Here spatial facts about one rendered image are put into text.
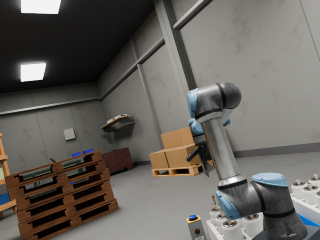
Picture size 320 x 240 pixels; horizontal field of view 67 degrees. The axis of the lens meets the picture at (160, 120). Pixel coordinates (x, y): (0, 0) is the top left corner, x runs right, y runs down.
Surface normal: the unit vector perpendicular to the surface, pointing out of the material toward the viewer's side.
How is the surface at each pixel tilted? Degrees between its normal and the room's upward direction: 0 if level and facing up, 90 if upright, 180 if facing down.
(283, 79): 90
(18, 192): 90
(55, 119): 90
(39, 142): 90
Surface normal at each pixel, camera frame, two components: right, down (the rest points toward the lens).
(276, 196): 0.00, -0.06
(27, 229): 0.44, -0.18
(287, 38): -0.83, 0.21
